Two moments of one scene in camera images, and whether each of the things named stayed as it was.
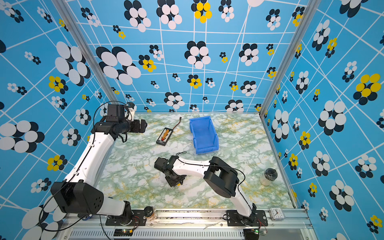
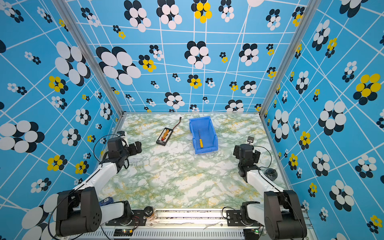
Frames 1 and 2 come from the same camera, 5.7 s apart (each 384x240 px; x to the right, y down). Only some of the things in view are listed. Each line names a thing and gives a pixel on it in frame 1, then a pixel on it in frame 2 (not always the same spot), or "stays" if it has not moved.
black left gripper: x=137 y=128 -> x=134 y=151
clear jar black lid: x=269 y=175 stays
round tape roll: x=148 y=211 stays
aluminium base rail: x=285 y=224 stays
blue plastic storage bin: x=205 y=138 stays
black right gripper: x=172 y=184 -> x=256 y=156
